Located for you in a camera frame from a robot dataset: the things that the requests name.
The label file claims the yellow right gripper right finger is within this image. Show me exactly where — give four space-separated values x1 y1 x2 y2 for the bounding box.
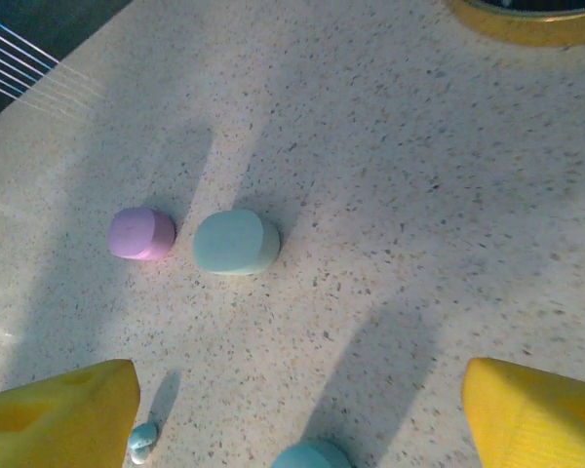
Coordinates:
460 357 585 468

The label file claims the purple earbud charging case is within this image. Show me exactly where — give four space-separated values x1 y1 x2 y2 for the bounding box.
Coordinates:
106 206 177 262

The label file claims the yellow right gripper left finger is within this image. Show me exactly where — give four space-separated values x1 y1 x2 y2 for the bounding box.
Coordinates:
0 359 142 468

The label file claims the small grey piece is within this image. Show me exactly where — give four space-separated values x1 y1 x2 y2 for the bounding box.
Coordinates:
128 421 160 465

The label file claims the gold wire glass rack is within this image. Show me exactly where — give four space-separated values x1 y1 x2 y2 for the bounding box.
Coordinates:
446 0 585 49

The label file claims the green earbud charging case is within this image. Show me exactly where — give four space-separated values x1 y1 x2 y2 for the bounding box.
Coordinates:
191 209 282 278

